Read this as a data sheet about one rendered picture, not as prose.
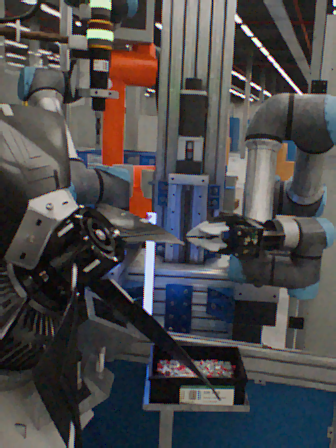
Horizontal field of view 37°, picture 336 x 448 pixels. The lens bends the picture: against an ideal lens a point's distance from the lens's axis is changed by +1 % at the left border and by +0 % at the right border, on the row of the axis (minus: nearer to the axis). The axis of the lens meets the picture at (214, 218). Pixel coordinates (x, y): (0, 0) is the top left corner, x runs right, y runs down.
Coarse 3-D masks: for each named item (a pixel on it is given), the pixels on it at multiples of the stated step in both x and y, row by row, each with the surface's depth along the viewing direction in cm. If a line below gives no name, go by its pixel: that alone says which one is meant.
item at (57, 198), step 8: (56, 192) 90; (64, 192) 91; (32, 200) 89; (40, 200) 89; (48, 200) 89; (56, 200) 89; (64, 200) 90; (72, 200) 90; (40, 208) 88; (56, 208) 89; (64, 208) 89; (72, 208) 89; (56, 216) 88; (64, 216) 88
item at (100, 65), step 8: (96, 48) 88; (96, 56) 88; (104, 56) 88; (96, 64) 88; (104, 64) 88; (96, 72) 88; (104, 72) 89; (96, 80) 89; (104, 80) 89; (96, 88) 89; (104, 88) 89; (96, 104) 90; (104, 104) 90
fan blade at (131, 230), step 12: (108, 216) 113; (120, 216) 115; (132, 216) 118; (120, 228) 106; (132, 228) 107; (144, 228) 111; (156, 228) 116; (132, 240) 99; (144, 240) 102; (156, 240) 106; (168, 240) 110
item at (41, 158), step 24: (0, 120) 95; (24, 120) 98; (48, 120) 101; (0, 144) 92; (24, 144) 94; (48, 144) 96; (0, 168) 90; (24, 168) 91; (48, 168) 92; (24, 192) 88; (48, 192) 90
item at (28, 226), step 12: (24, 216) 77; (36, 216) 79; (48, 216) 80; (24, 228) 77; (36, 228) 79; (48, 228) 81; (24, 240) 78; (36, 240) 80; (12, 252) 77; (24, 252) 78; (36, 252) 80; (24, 264) 79; (36, 264) 80
